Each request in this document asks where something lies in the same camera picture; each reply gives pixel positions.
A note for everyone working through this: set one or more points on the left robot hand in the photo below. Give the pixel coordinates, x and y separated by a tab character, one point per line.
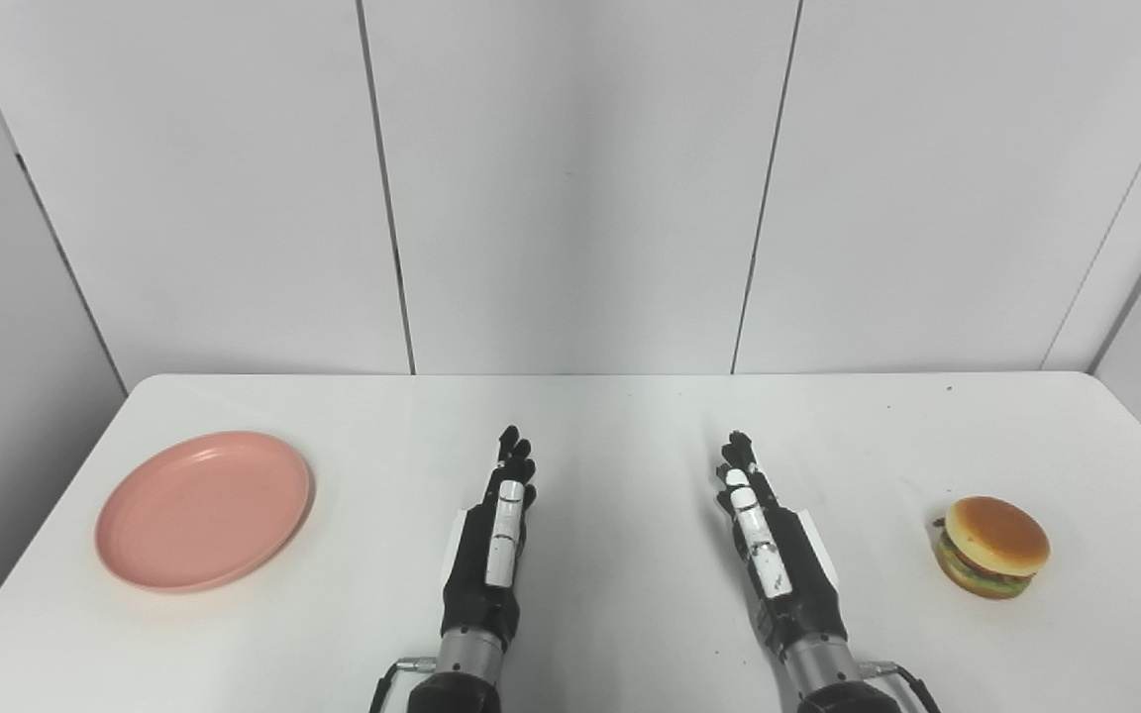
481	584

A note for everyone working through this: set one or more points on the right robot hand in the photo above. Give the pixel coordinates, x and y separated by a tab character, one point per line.
788	584

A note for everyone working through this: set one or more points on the toy hamburger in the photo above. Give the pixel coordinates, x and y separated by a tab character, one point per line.
991	547

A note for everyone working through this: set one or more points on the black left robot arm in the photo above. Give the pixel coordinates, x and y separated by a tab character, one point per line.
462	678

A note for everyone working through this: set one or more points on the pink plate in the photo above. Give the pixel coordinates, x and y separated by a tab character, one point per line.
204	511

